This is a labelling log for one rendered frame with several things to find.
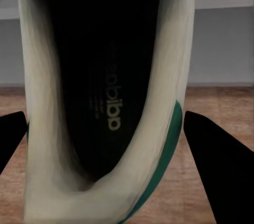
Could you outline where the gym shoe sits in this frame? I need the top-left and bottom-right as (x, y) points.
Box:
(18, 0), (195, 224)

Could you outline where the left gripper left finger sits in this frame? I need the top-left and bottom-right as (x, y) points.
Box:
(0, 111), (28, 174)

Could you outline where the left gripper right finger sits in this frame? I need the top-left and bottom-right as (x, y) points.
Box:
(184, 111), (254, 224)

